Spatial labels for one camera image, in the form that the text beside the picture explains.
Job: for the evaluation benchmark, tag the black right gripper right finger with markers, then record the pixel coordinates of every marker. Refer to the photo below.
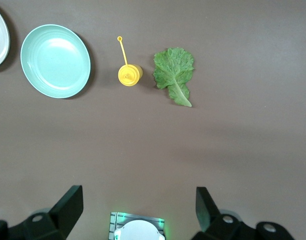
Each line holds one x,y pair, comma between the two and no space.
205,212

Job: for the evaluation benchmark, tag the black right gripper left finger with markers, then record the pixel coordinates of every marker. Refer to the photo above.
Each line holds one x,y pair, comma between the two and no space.
68,210

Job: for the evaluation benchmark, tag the yellow squeeze bottle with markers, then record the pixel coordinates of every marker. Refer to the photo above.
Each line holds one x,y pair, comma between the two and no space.
129,75

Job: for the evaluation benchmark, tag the green lettuce leaf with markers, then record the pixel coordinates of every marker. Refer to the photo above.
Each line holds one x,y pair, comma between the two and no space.
174,67

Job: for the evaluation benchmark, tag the mint green plate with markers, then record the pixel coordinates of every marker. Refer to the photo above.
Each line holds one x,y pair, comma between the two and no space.
55,61

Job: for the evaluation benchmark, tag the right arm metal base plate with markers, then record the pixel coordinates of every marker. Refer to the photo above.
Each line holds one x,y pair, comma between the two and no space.
113,220

